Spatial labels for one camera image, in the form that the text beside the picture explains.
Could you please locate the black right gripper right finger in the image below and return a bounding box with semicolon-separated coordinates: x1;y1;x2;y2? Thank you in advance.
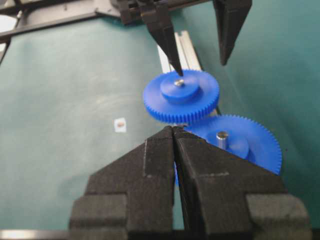
173;126;313;240

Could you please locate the black frame bar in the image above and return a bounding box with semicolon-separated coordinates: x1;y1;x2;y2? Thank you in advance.
0;0;120;43

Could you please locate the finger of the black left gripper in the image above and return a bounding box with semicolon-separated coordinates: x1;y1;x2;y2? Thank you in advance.
213;0;252;66

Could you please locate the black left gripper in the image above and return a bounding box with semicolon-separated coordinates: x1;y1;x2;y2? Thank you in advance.
109;0;208;76

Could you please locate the green table mat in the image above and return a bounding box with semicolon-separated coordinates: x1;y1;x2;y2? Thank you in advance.
0;0;320;230

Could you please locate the large blue gear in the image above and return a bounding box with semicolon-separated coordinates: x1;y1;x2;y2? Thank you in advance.
143;69;220;124

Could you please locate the short steel shaft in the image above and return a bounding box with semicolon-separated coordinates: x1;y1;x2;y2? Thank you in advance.
174;78;185;87

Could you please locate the white sticker on mat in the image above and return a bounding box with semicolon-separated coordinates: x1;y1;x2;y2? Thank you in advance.
113;117;127;133

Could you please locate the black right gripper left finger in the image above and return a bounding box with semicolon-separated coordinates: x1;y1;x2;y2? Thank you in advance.
69;126;175;240

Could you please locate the aluminium extrusion rail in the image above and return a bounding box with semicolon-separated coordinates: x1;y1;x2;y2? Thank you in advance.
157;30;205;74

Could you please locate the long steel shaft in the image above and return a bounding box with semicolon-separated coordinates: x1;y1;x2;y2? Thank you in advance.
216;131;229;150

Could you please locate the small blue gear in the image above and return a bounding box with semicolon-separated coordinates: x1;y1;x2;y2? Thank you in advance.
184;114;283;175

